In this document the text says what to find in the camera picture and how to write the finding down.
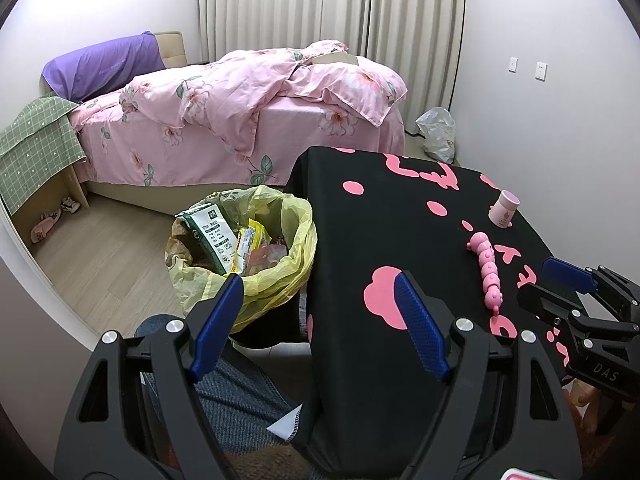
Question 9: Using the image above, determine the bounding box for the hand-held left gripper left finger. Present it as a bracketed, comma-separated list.
[52, 274, 246, 480]

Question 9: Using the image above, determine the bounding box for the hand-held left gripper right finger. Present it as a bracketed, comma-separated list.
[394, 270, 585, 480]

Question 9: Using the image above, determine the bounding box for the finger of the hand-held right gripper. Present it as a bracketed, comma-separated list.
[541, 256, 640, 322]
[516, 282, 596, 334]

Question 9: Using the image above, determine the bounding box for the black trash bin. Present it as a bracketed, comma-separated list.
[227, 280, 313, 350]

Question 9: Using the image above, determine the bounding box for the pink cup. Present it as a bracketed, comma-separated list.
[489, 190, 521, 229]

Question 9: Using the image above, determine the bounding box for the yellow white snack packet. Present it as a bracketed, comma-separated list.
[234, 220, 273, 276]

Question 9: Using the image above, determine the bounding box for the green snack packet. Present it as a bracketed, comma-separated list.
[175, 201, 240, 276]

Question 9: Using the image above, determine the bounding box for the red snack packet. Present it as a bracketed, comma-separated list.
[250, 245, 288, 273]

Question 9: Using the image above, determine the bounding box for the yellow plastic bin bag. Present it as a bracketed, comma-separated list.
[166, 185, 319, 333]

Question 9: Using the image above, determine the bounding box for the person's right hand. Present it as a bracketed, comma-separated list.
[562, 377, 601, 434]

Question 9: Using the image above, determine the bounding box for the person's jeans leg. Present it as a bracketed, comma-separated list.
[134, 312, 311, 480]

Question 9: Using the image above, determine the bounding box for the pink caterpillar toy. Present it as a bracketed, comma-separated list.
[466, 231, 503, 315]

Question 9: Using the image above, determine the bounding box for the black pink-patterned tablecloth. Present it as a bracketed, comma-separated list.
[284, 146, 601, 480]

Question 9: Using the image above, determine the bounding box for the brown fuzzy cloth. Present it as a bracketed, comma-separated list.
[232, 442, 306, 480]

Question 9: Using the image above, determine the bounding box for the clear plastic bag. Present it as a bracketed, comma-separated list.
[415, 106, 457, 163]

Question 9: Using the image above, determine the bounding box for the wooden nightstand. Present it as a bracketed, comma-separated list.
[10, 157, 92, 246]

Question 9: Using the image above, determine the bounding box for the bed with pink sheet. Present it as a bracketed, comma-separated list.
[67, 95, 407, 218]

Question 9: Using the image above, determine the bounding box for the pink floral duvet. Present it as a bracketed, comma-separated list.
[67, 40, 408, 186]

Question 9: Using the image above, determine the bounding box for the pink floral pillow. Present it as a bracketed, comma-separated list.
[290, 59, 408, 128]

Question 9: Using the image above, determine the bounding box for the green checked cloth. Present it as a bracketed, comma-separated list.
[0, 94, 87, 200]

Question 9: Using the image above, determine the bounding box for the cardboard piece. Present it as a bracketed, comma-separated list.
[310, 50, 362, 67]

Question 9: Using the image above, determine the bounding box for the beige headboard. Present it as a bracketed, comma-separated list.
[152, 31, 188, 68]

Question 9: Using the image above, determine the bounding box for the purple pillow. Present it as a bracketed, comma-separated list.
[41, 31, 166, 103]

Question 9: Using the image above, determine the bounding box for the cream fluted wardrobe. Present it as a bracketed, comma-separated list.
[197, 0, 463, 133]

